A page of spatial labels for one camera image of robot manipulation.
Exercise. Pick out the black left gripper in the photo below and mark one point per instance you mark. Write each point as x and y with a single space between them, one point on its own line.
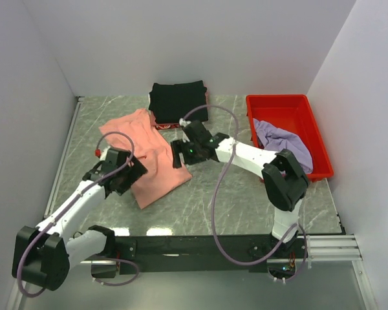
134 171

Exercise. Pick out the aluminium front rail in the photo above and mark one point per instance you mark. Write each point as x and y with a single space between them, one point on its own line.
333 248

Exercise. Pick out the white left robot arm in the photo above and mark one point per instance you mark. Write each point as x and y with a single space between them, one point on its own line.
62 224

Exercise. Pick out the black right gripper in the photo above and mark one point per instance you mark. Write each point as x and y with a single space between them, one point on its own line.
176 154

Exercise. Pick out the black folded t shirt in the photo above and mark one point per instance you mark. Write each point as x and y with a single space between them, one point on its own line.
169 103

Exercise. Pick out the pink folded t shirt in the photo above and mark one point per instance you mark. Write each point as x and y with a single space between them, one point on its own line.
206 95

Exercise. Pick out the lavender t shirt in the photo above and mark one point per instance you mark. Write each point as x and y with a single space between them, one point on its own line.
276 139

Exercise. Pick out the aluminium rail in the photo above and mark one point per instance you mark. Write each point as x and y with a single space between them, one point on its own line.
59 172
333 248

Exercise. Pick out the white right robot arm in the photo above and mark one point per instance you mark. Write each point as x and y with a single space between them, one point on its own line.
285 182

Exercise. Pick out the salmon pink t shirt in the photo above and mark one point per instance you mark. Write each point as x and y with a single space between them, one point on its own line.
152 150

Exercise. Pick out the red plastic bin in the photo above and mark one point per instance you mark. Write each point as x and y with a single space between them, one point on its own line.
293 113

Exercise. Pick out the aluminium left side rail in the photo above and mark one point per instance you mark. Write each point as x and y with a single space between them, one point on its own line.
59 172

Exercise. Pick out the red patterned folded t shirt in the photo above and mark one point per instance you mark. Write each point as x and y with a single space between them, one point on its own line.
162 126

